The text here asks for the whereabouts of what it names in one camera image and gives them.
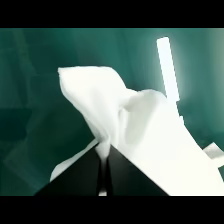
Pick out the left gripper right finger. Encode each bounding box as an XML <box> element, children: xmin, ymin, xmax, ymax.
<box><xmin>105</xmin><ymin>144</ymin><xmax>170</xmax><ymax>197</ymax></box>

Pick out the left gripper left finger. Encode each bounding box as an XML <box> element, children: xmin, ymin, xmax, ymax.
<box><xmin>33</xmin><ymin>143</ymin><xmax>102</xmax><ymax>197</ymax></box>

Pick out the white T-shirt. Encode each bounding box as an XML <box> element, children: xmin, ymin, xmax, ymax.
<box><xmin>49</xmin><ymin>65</ymin><xmax>224</xmax><ymax>197</ymax></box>

